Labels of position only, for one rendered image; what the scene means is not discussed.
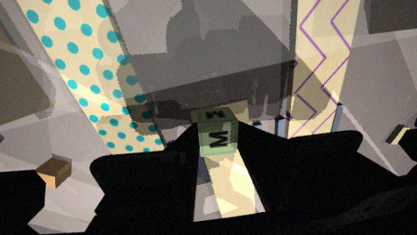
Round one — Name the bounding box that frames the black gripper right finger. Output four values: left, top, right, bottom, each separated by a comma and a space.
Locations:
237, 120, 363, 211

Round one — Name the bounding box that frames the tan cube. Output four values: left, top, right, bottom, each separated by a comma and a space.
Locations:
35, 157, 72, 189

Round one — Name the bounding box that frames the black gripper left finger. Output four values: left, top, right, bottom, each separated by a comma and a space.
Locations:
89, 123, 200, 224

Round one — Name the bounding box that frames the green letter cube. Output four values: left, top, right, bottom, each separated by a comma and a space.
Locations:
197, 107, 238, 157

